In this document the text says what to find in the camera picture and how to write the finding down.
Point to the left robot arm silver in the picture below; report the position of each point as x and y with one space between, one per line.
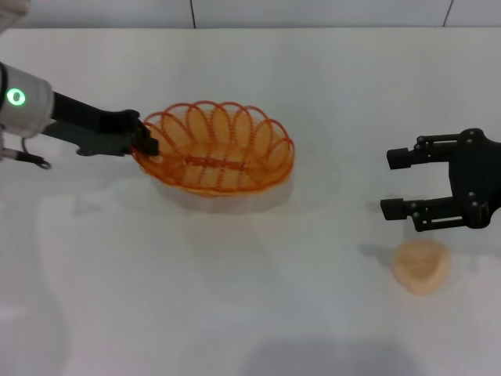
33 105

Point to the pale round bread bun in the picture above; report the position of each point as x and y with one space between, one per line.
420 268

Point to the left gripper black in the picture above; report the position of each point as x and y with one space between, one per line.
98 131

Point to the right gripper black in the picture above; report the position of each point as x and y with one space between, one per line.
479 172

